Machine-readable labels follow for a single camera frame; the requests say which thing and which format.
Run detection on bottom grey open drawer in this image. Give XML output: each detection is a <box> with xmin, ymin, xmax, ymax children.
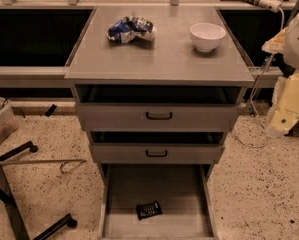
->
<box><xmin>98</xmin><ymin>164</ymin><xmax>218</xmax><ymax>240</ymax></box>

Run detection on top grey drawer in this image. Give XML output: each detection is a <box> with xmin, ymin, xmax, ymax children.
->
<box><xmin>74</xmin><ymin>84</ymin><xmax>238</xmax><ymax>132</ymax></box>

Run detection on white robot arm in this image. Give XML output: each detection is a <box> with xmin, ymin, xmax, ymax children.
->
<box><xmin>262</xmin><ymin>12</ymin><xmax>299</xmax><ymax>137</ymax></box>

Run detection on small black floor block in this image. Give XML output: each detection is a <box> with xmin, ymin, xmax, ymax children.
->
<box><xmin>45</xmin><ymin>104</ymin><xmax>57</xmax><ymax>117</ymax></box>

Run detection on metal rod with hook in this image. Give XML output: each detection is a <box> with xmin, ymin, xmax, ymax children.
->
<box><xmin>0</xmin><ymin>159</ymin><xmax>86</xmax><ymax>174</ymax></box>

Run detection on crumpled blue chip bag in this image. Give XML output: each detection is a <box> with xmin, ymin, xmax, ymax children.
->
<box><xmin>107</xmin><ymin>16</ymin><xmax>155</xmax><ymax>44</ymax></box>

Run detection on black rxbar chocolate bar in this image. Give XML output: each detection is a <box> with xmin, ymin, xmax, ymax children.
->
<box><xmin>136</xmin><ymin>201</ymin><xmax>162</xmax><ymax>220</ymax></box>

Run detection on clear plastic storage bin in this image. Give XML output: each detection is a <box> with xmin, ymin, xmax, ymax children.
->
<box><xmin>0</xmin><ymin>101</ymin><xmax>19</xmax><ymax>144</ymax></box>

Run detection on grey drawer cabinet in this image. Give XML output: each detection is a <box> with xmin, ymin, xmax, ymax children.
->
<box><xmin>64</xmin><ymin>5</ymin><xmax>256</xmax><ymax>240</ymax></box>

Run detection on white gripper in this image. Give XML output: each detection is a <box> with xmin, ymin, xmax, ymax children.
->
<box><xmin>262</xmin><ymin>28</ymin><xmax>299</xmax><ymax>138</ymax></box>

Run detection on white ceramic bowl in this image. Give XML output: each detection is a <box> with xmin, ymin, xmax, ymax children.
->
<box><xmin>190</xmin><ymin>23</ymin><xmax>227</xmax><ymax>52</ymax></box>

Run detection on black stand base legs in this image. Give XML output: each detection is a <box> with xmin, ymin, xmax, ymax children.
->
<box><xmin>0</xmin><ymin>141</ymin><xmax>78</xmax><ymax>240</ymax></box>

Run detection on white power cable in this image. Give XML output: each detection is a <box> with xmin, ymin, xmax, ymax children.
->
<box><xmin>234</xmin><ymin>7</ymin><xmax>286</xmax><ymax>149</ymax></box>

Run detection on middle grey drawer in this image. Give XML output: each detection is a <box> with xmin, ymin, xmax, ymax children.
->
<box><xmin>89</xmin><ymin>131</ymin><xmax>224</xmax><ymax>164</ymax></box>

